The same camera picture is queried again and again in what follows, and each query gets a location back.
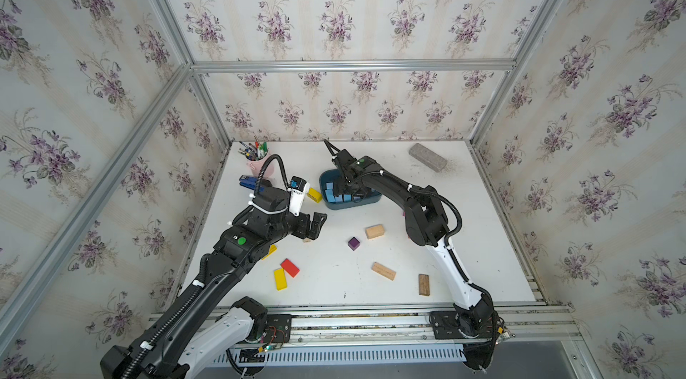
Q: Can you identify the tan wooden block front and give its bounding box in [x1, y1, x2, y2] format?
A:
[372, 262, 397, 281]

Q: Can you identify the red block front left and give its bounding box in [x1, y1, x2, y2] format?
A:
[280, 259, 300, 278]

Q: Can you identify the tan wooden block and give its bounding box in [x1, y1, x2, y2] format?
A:
[372, 262, 397, 281]
[364, 225, 385, 240]

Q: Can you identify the yellow block lower left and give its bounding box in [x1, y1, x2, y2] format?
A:
[264, 244, 278, 259]

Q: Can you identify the aluminium front rail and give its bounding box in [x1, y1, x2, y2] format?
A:
[268, 303, 582, 347]

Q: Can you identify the tan wooden block centre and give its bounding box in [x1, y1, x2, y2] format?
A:
[364, 225, 385, 240]

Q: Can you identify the yellow block front left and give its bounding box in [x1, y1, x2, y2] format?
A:
[273, 268, 288, 291]

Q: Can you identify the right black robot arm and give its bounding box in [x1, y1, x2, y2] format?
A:
[324, 141, 500, 341]

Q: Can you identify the pink pen cup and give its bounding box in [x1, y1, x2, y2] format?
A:
[246, 156, 275, 178]

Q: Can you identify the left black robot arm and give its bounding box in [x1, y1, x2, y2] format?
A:
[100, 173, 327, 378]

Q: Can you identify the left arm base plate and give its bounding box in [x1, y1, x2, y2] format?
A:
[241, 314, 293, 346]

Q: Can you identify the purple cube block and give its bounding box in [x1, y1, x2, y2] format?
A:
[348, 237, 361, 251]

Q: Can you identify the blue black stapler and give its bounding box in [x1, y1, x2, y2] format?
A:
[239, 175, 257, 191]

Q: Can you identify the dark teal plastic bin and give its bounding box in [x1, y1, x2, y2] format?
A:
[319, 169, 382, 210]

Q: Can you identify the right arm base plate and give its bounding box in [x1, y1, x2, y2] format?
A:
[429, 310, 507, 340]

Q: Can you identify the yellow block near bin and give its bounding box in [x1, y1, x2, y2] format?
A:
[307, 188, 323, 203]

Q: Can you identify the grey stone brick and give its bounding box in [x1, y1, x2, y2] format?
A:
[408, 143, 448, 173]

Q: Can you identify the dark brown wooden block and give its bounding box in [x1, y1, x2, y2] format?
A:
[418, 274, 431, 297]

